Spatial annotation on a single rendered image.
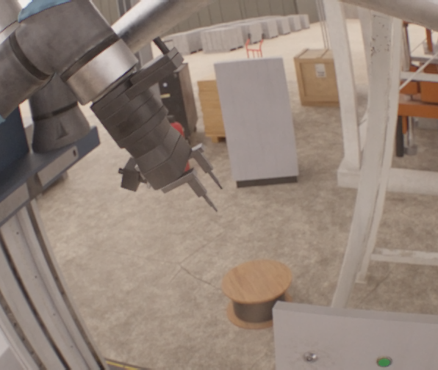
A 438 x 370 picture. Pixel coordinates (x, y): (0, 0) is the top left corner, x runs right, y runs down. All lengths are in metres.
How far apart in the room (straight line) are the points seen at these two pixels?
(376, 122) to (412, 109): 2.94
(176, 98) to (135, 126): 4.57
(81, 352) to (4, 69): 1.23
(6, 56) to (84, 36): 0.11
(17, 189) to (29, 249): 0.40
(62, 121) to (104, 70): 0.65
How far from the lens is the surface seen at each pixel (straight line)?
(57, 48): 0.50
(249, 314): 2.42
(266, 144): 3.85
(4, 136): 1.15
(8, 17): 0.68
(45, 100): 1.12
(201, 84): 5.06
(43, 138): 1.13
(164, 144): 0.52
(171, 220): 3.70
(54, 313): 1.46
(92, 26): 0.50
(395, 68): 2.04
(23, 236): 1.31
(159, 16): 0.96
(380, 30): 0.95
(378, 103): 0.98
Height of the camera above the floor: 1.70
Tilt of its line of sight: 24 degrees down
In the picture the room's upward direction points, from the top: 10 degrees counter-clockwise
